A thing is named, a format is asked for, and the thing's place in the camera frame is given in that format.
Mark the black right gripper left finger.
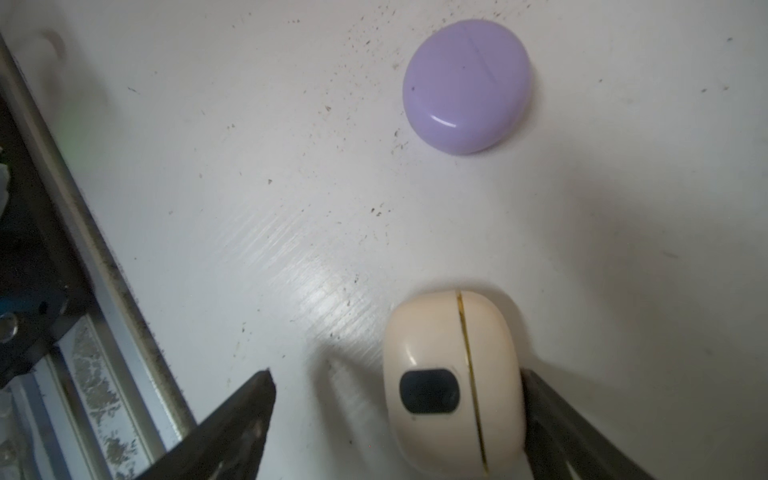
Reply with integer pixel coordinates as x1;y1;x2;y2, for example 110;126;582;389
140;370;276;480

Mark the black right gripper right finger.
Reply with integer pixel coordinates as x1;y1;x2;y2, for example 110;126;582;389
521;369;652;480

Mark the cream earbud charging case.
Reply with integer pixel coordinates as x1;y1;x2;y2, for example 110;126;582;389
382;290;526;478

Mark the purple earbud charging case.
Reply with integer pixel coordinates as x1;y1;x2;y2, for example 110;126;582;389
402;19;533;155

